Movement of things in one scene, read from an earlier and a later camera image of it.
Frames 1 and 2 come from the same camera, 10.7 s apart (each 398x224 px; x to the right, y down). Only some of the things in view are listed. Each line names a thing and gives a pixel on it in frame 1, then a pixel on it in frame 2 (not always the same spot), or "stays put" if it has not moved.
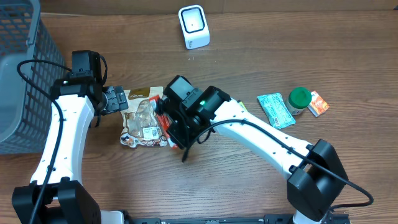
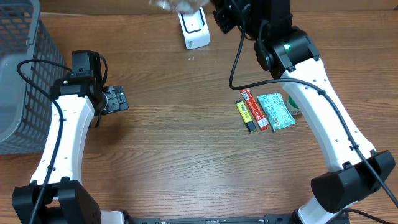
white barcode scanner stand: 194,27 stays put
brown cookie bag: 140,125 → 180,5
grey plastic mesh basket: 25,112 stays put
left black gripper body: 115,99 stays put
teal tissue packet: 277,110 stays put
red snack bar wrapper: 163,128 → 258,116
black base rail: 277,219 stays put
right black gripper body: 183,135 → 227,26
